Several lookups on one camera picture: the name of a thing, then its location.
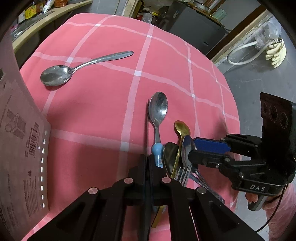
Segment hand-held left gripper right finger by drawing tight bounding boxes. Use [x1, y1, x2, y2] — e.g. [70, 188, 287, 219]
[148, 155, 264, 241]

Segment person's right forearm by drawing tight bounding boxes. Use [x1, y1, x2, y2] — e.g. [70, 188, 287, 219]
[264, 183, 296, 241]

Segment black cable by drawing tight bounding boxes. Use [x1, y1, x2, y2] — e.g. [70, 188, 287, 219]
[254, 183, 288, 232]

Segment clear plastic jug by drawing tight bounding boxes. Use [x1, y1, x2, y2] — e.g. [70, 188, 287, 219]
[136, 11, 160, 24]

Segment blue handled steel spoon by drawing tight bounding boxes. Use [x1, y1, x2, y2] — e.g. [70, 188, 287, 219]
[149, 92, 168, 168]

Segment white hose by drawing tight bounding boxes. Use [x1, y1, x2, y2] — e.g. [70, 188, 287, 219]
[227, 39, 270, 66]

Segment dark handled kitchen knife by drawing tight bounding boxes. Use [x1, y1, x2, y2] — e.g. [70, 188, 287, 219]
[142, 99, 151, 241]

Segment clear plastic wall bag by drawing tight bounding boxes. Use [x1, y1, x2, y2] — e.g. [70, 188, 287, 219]
[254, 22, 281, 49]

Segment cream rubber gloves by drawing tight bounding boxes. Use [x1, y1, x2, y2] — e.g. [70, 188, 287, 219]
[265, 38, 287, 68]

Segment gold spoon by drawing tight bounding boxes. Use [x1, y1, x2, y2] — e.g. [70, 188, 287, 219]
[151, 120, 191, 229]

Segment wooden door frame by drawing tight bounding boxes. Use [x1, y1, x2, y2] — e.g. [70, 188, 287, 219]
[210, 10, 275, 67]

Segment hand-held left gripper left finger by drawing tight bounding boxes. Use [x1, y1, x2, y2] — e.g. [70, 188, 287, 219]
[50, 155, 148, 241]

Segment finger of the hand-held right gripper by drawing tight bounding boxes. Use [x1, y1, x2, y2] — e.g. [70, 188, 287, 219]
[188, 150, 232, 168]
[193, 134, 263, 160]

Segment person's right hand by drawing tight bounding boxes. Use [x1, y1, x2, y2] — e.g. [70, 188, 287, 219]
[245, 192, 259, 205]

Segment pink checked tablecloth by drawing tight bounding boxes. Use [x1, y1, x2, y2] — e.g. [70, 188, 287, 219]
[20, 13, 241, 241]

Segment white perforated utensil basket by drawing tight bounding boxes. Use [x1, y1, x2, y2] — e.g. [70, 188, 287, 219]
[0, 28, 52, 241]

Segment white blue seasoning bag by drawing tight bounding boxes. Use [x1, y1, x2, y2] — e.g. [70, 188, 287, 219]
[42, 0, 55, 13]

